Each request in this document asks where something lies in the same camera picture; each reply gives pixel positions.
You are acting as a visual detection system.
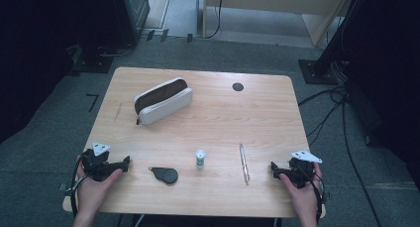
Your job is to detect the white pencil case brown lining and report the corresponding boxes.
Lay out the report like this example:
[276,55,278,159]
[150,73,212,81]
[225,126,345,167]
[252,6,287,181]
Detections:
[133,76,194,126]

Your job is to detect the silver pen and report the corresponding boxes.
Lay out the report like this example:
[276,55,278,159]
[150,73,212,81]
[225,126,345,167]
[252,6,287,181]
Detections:
[239,142,251,185]

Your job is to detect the person's left hand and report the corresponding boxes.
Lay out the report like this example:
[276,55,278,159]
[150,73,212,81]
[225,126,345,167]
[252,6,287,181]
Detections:
[76,168,124,212]

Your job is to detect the light wooden cabinet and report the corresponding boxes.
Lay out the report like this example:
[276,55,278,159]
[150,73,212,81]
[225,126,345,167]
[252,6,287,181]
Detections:
[201,0,352,49]

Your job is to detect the black stand with base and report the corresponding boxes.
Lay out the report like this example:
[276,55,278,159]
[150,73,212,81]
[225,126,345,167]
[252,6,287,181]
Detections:
[297,0,368,86]

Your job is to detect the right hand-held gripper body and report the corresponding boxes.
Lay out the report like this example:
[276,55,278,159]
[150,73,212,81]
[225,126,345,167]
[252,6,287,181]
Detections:
[284,150,323,189]

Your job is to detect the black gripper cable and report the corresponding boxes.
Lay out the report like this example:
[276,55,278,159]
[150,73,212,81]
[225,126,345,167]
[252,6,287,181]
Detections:
[296,164,328,223]
[68,156,89,219]

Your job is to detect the small white bottle green label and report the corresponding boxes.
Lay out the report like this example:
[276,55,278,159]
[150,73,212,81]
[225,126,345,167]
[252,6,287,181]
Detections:
[195,149,206,170]

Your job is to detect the black stand base plate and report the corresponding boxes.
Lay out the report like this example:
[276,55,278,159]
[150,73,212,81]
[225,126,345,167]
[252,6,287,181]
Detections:
[71,44,115,74]

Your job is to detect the black teardrop tape measure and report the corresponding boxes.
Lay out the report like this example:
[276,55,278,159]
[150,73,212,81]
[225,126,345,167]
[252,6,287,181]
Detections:
[148,167,179,185]

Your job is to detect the dark cabinet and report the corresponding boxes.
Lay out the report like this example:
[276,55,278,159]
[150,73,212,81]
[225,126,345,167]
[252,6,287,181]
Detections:
[110,0,152,47]

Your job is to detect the person's right hand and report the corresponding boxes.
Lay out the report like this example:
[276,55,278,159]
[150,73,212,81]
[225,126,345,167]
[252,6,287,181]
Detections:
[279,163,324,217]

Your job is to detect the black hanging cable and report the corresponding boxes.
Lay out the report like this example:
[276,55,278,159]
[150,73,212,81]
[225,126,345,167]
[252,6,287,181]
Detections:
[202,0,225,41]

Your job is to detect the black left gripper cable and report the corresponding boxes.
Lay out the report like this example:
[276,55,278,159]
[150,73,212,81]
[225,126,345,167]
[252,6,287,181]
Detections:
[68,156,89,219]

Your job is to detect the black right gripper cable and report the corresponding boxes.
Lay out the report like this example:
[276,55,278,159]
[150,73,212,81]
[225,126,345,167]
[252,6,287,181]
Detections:
[296,164,328,223]

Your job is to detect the black floor cables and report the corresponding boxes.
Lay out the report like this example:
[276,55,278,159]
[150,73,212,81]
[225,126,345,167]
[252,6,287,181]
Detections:
[297,84,385,227]

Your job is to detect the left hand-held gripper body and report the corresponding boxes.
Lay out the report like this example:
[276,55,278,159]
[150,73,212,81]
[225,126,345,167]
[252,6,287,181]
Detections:
[80,141,117,182]

